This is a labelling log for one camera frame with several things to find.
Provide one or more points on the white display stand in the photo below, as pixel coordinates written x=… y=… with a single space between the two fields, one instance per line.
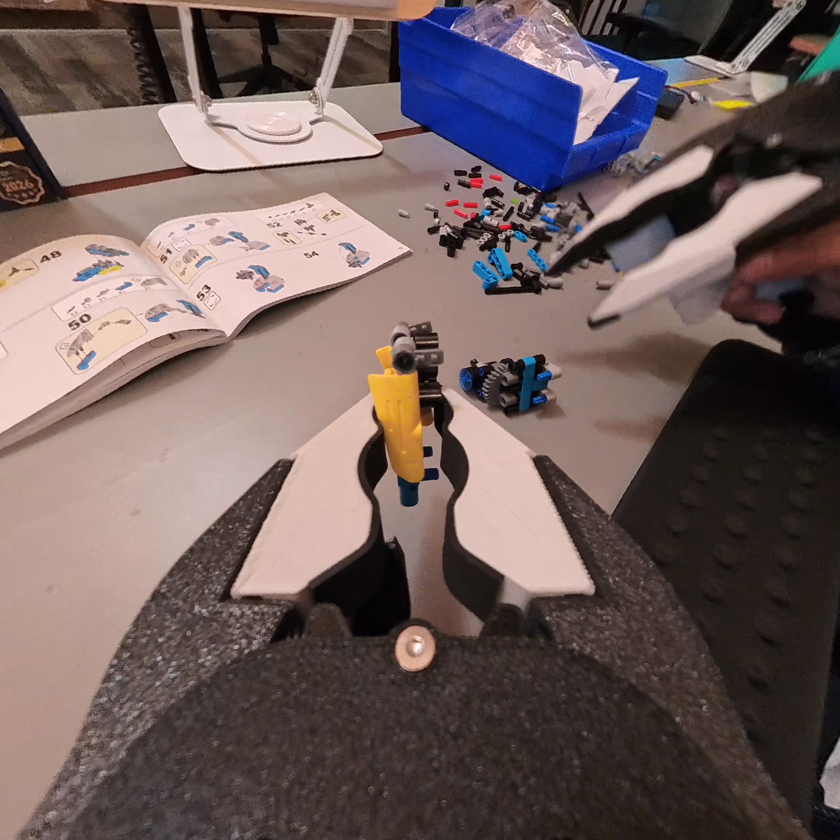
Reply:
x=269 y=131

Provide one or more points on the bags of brick parts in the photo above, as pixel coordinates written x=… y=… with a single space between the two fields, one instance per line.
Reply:
x=538 y=46

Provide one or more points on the black studded mat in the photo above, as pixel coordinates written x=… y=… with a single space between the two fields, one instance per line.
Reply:
x=748 y=525

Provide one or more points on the black gear brick assembly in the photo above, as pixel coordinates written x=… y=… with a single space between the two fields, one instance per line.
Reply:
x=512 y=387

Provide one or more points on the grey desk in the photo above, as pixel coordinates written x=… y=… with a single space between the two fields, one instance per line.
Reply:
x=171 y=473

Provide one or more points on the pile of small brick parts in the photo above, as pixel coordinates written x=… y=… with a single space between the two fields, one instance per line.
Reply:
x=512 y=230

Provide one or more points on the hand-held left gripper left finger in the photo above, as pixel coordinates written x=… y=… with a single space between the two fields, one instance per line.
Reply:
x=309 y=525

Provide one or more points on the toy kit box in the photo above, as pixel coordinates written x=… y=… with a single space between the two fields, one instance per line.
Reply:
x=24 y=164

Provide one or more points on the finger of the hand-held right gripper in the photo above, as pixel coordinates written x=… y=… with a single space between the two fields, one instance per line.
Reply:
x=630 y=210
x=709 y=250

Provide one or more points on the person's right hand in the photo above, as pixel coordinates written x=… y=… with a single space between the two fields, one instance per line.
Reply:
x=794 y=282

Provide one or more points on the blue plastic bin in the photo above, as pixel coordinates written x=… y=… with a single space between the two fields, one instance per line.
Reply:
x=512 y=112

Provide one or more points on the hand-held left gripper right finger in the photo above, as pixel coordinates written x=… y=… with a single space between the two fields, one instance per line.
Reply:
x=519 y=525

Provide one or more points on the building instruction booklet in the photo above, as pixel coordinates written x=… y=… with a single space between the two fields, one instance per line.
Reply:
x=171 y=289

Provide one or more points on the blue yellow brick assembly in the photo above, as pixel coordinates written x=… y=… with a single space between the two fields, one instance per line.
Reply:
x=400 y=420

